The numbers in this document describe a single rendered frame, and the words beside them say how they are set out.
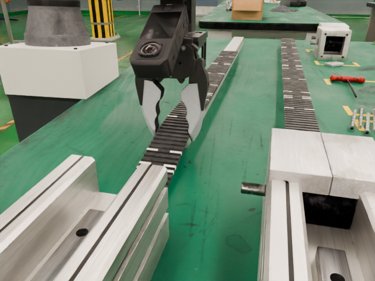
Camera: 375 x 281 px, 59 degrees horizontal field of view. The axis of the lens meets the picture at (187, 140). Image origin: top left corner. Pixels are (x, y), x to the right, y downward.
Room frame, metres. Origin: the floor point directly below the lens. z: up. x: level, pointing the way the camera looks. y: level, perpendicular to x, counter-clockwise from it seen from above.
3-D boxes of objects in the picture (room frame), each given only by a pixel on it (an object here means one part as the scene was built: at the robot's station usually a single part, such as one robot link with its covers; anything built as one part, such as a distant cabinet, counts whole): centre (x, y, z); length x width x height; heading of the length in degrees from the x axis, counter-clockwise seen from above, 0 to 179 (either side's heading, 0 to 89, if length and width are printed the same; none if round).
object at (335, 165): (0.27, -0.12, 0.83); 0.12 x 0.09 x 0.10; 76
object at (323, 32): (1.14, -0.47, 0.83); 0.11 x 0.10 x 0.10; 78
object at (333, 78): (0.77, -0.39, 0.79); 0.16 x 0.08 x 0.02; 163
